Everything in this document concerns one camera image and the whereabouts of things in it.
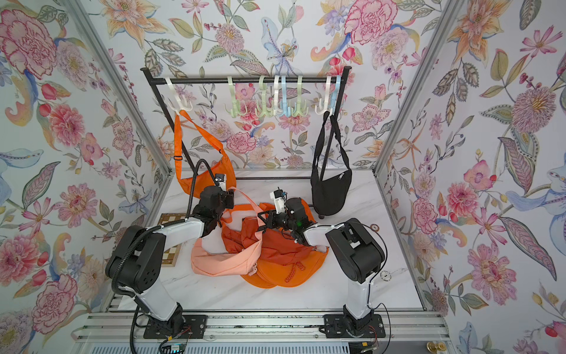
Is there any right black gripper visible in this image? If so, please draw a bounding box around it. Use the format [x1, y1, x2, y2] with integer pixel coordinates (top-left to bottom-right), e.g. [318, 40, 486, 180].
[259, 209, 299, 233]

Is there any dark orange zip bag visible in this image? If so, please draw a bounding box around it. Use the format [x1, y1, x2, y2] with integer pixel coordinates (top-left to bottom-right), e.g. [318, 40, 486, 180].
[221, 217, 317, 266]

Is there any black crossbody bag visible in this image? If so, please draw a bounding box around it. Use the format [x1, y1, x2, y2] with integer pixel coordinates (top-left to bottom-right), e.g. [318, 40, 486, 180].
[310, 112, 352, 218]

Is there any orange bag with long straps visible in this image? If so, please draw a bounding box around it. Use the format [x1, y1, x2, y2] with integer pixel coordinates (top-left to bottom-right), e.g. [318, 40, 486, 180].
[256, 200, 330, 289]

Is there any pink crescent bag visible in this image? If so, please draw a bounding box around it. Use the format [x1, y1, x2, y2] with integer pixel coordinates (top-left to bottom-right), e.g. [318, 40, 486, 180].
[191, 187, 265, 277]

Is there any bright orange crescent bag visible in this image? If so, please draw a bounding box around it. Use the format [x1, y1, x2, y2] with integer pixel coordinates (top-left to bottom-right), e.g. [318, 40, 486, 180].
[241, 269, 284, 289]

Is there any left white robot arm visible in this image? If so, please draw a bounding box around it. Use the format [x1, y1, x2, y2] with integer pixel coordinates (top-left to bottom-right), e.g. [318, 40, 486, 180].
[106, 186, 234, 336]

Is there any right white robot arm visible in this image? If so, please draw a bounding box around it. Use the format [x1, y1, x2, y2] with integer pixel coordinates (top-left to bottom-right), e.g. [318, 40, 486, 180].
[257, 194, 389, 341]

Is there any green hook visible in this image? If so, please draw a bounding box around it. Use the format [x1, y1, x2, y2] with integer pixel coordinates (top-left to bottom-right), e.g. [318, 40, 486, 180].
[292, 76, 309, 117]
[225, 76, 242, 118]
[256, 75, 270, 117]

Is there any white hook far left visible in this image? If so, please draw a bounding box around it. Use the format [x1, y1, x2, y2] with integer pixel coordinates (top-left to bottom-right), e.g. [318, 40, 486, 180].
[165, 78, 193, 114]

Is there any white hook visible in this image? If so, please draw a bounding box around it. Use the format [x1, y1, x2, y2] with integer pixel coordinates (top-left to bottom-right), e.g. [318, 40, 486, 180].
[315, 76, 333, 115]
[165, 78, 193, 114]
[271, 75, 280, 117]

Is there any blue hook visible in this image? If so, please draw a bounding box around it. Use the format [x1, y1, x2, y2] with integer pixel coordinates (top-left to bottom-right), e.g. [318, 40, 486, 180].
[329, 75, 341, 114]
[281, 76, 291, 117]

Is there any wooden chessboard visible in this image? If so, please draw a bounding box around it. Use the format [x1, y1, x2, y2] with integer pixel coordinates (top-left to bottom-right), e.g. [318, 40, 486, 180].
[159, 213, 185, 267]

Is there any black metal clothes rack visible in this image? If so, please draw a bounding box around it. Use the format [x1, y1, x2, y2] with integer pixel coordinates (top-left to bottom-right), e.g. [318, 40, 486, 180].
[140, 65, 353, 209]

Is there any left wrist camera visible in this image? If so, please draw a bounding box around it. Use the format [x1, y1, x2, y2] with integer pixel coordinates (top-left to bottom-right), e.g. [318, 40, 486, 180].
[215, 173, 226, 191]

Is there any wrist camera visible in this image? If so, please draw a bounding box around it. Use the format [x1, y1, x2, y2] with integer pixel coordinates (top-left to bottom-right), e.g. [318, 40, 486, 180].
[270, 189, 287, 214]
[215, 173, 226, 191]

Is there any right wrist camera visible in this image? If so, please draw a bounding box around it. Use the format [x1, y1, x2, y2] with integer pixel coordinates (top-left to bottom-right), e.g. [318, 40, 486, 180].
[270, 189, 287, 214]

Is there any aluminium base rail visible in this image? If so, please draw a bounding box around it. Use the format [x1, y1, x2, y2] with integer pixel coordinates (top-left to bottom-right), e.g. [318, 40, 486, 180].
[71, 308, 450, 344]

